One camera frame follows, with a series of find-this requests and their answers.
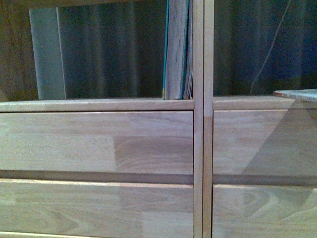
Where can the white illustrated Chinese book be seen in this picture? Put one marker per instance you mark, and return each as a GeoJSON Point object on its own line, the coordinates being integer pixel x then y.
{"type": "Point", "coordinates": [309, 95]}

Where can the thin worn paperback book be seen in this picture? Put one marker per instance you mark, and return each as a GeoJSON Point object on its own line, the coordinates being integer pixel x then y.
{"type": "Point", "coordinates": [188, 86]}

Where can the thick teal cover book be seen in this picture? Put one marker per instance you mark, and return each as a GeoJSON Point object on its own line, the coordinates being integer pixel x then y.
{"type": "Point", "coordinates": [175, 49]}

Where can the dark blue curtain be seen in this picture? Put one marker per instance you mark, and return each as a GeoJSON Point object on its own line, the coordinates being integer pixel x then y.
{"type": "Point", "coordinates": [117, 49]}

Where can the light wooden bookshelf unit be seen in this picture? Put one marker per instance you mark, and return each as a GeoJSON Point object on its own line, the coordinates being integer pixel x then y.
{"type": "Point", "coordinates": [17, 90]}

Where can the upper right wooden drawer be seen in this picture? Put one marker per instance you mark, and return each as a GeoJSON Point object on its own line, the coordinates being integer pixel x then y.
{"type": "Point", "coordinates": [265, 142]}

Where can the wooden drawer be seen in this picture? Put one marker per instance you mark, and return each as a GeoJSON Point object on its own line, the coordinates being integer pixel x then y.
{"type": "Point", "coordinates": [261, 211]}
{"type": "Point", "coordinates": [108, 142]}
{"type": "Point", "coordinates": [265, 142]}
{"type": "Point", "coordinates": [96, 209]}

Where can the lower right wooden drawer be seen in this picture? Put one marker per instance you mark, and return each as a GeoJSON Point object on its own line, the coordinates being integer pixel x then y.
{"type": "Point", "coordinates": [261, 211]}

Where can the lower left wooden drawer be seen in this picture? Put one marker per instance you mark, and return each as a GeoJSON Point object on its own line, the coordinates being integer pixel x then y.
{"type": "Point", "coordinates": [96, 209]}

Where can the upper left wooden drawer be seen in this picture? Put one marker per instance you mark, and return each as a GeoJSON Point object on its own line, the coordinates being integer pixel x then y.
{"type": "Point", "coordinates": [108, 142]}

